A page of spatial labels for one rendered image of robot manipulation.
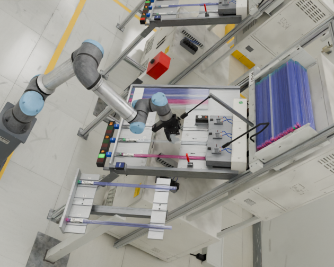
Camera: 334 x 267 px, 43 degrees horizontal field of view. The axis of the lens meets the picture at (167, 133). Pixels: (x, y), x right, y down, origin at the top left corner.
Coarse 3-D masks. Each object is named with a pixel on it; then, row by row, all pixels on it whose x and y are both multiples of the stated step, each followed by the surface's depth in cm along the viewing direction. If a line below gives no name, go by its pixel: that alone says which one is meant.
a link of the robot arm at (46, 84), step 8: (88, 40) 206; (80, 48) 203; (88, 48) 201; (96, 48) 203; (72, 56) 206; (96, 56) 201; (64, 64) 212; (72, 64) 208; (56, 72) 215; (64, 72) 212; (72, 72) 211; (32, 80) 227; (40, 80) 222; (48, 80) 219; (56, 80) 217; (64, 80) 217; (32, 88) 222; (40, 88) 221; (48, 88) 222
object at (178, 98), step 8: (136, 88) 278; (144, 88) 277; (152, 88) 276; (160, 88) 276; (168, 88) 275; (176, 88) 274; (184, 88) 273; (136, 96) 272; (144, 96) 272; (168, 96) 270; (176, 96) 269; (184, 96) 268; (192, 96) 268; (200, 96) 267; (176, 104) 264; (184, 104) 263; (192, 104) 263; (200, 104) 262
